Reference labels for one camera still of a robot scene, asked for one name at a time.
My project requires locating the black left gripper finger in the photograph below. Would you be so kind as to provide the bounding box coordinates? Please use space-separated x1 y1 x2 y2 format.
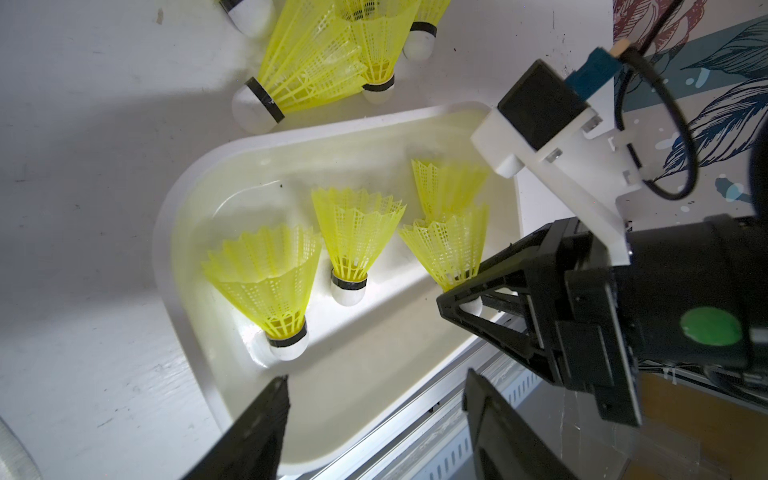
185 376 290 479

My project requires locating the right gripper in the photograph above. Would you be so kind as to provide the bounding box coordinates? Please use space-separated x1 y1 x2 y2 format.
437 217 642 480

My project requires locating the yellow shuttlecock three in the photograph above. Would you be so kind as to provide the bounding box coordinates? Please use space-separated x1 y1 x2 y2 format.
398 204 489 293

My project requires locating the yellow shuttlecock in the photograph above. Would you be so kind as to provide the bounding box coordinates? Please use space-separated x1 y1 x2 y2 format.
202 224 323 361

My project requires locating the yellow shuttlecock two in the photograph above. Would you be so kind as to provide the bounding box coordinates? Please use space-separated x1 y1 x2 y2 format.
411 159 489 221

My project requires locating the white storage box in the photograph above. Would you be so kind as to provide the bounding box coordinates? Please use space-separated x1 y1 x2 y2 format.
151 100 535 476

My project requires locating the yellow shuttlecock four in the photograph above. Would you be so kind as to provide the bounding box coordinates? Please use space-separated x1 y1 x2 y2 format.
311 188 407 307

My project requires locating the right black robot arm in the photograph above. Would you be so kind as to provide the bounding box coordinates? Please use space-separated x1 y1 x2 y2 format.
437 132 767 427

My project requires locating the yellow shuttlecock six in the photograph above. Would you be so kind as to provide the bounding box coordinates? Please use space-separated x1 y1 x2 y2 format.
337 0 420 105

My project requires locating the yellow shuttlecock five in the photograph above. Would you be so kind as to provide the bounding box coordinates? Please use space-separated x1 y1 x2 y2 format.
231 1 366 135

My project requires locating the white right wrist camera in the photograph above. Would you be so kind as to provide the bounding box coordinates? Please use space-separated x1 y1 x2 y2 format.
471 40 643 266

